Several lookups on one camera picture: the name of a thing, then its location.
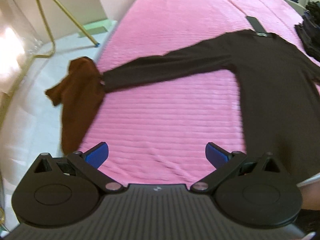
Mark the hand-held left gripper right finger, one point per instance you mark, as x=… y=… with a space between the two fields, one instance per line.
x=216 y=156

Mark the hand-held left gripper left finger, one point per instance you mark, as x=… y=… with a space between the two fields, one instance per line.
x=97 y=155

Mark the brown shirt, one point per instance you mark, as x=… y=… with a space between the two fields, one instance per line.
x=80 y=97

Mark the black long-sleeve shirt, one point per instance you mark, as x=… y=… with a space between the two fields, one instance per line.
x=270 y=92

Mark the gold metal clothes rack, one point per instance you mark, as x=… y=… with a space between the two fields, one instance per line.
x=72 y=21

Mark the pile of dark clothes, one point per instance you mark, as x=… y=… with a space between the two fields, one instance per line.
x=310 y=32

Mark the pink ribbed blanket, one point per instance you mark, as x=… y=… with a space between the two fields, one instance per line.
x=162 y=117

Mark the person's leg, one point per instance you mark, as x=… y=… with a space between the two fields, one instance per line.
x=311 y=195

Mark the green box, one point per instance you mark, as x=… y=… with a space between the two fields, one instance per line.
x=100 y=26

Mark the black rectangular object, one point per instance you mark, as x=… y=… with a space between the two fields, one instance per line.
x=255 y=25

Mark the beige patterned curtain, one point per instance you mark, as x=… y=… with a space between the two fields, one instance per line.
x=10 y=42

